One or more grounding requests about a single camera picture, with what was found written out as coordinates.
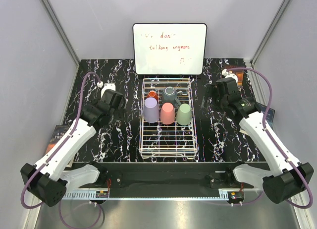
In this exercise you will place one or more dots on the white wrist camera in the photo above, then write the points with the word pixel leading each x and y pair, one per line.
pixel 227 74
pixel 106 86

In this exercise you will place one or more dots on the blue cover book right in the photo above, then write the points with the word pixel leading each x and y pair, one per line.
pixel 269 117

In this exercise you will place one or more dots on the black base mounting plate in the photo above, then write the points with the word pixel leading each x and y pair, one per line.
pixel 179 175

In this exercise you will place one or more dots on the grey faceted mug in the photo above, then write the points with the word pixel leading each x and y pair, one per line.
pixel 169 95

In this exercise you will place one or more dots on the aluminium frame post right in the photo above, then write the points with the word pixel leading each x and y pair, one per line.
pixel 273 25

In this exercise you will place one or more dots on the grey slotted cable duct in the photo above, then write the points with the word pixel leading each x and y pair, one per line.
pixel 192 193

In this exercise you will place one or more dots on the lilac plastic cup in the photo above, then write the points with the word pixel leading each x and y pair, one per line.
pixel 151 110

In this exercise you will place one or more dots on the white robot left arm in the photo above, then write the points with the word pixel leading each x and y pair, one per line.
pixel 47 178

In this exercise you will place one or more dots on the pink plastic cup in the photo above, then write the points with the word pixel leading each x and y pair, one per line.
pixel 167 114

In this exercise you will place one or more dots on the orange dark book left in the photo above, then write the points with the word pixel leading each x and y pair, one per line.
pixel 58 133

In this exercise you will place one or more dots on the orange cover book back right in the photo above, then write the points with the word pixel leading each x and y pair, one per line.
pixel 239 73

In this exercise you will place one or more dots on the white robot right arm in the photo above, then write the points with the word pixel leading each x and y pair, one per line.
pixel 286 176

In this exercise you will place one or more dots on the white whiteboard with red writing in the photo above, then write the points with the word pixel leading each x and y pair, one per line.
pixel 169 48

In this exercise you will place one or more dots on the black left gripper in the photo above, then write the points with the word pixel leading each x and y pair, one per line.
pixel 122 105

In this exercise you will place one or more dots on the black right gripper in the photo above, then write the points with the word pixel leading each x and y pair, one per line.
pixel 213 91

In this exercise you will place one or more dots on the orange ceramic mug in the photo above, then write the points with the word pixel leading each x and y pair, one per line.
pixel 153 94

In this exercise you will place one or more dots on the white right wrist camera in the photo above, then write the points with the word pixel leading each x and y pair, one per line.
pixel 227 74

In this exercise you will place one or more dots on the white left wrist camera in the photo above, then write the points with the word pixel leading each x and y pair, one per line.
pixel 106 86

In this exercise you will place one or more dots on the aluminium frame post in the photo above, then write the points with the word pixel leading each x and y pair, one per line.
pixel 273 25
pixel 60 30

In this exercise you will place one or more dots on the green plastic cup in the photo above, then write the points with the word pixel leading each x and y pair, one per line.
pixel 184 114

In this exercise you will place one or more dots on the aluminium frame post left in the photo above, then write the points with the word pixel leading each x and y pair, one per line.
pixel 60 30

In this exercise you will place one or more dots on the white wire dish rack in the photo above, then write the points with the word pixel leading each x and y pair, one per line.
pixel 158 140

